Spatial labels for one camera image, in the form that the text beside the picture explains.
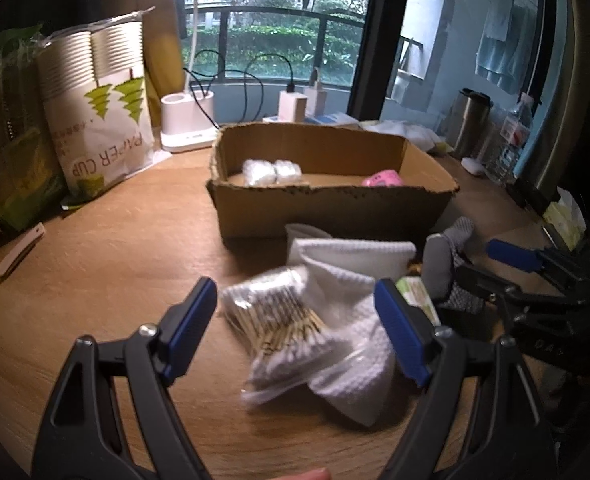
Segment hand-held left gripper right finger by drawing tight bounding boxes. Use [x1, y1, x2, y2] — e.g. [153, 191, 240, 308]
[373, 278, 558, 480]

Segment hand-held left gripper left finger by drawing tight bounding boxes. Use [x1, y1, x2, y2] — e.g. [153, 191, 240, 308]
[31, 276, 219, 480]

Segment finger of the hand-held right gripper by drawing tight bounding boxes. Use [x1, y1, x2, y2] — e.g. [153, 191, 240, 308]
[455, 262, 521, 313]
[486, 238, 586, 286]

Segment green and white packet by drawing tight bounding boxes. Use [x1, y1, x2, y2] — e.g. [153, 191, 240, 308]
[395, 276, 442, 327]

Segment grey sock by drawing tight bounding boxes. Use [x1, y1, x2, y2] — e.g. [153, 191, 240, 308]
[421, 217, 486, 313]

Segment white waffle towel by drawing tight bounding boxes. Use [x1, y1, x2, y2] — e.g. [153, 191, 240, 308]
[287, 237, 418, 428]

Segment cotton swab pack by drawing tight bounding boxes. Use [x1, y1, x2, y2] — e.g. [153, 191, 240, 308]
[220, 266, 356, 406]

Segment white sock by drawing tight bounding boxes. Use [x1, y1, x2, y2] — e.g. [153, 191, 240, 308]
[285, 223, 332, 263]

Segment brown cardboard box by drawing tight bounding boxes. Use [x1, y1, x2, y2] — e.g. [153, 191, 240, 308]
[206, 122, 460, 241]

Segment pink soft item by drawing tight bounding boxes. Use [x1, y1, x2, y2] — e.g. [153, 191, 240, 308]
[361, 170, 404, 188]

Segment person's left hand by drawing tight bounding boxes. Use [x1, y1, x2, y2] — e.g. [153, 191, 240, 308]
[280, 467, 332, 480]

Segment tissue pack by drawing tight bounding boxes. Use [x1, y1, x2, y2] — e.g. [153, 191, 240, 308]
[542, 187, 587, 251]

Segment clear water bottle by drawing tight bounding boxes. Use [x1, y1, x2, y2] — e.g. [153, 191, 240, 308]
[485, 94, 534, 183]

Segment steel thermos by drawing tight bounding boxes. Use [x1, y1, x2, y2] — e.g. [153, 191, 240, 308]
[448, 88, 492, 160]

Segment white plastic bag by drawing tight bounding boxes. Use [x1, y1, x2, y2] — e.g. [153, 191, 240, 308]
[365, 120, 448, 153]

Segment white cotton pad packet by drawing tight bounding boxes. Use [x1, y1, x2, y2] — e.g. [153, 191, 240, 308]
[241, 159, 277, 186]
[274, 159, 303, 184]

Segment white paper cup pack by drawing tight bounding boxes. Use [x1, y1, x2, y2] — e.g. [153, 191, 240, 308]
[37, 7, 157, 198]

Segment white desk lamp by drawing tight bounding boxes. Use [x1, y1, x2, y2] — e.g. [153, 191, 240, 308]
[140, 0, 268, 153]

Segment hanging light blue towels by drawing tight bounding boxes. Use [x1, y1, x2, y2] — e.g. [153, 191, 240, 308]
[475, 0, 538, 96]

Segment white power strip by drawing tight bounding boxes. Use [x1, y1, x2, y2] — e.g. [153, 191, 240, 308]
[262, 112, 361, 129]

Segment white charger block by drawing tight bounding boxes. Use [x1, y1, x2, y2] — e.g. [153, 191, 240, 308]
[278, 89, 308, 123]

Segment green paper cup pack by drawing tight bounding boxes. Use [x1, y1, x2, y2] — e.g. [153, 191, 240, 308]
[0, 25, 68, 233]

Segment white charger with black plug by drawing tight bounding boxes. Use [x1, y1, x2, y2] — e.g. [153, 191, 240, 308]
[303, 67, 328, 116]

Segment yellow curtain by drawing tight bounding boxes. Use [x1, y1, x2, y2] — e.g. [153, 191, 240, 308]
[142, 0, 186, 111]

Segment black balcony railing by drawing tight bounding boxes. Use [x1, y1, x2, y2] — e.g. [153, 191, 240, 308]
[185, 5, 366, 86]

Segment black cable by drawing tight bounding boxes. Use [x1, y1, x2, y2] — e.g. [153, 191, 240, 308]
[182, 50, 297, 131]

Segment black window frame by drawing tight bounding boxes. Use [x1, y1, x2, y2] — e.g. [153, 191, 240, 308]
[347, 0, 416, 121]

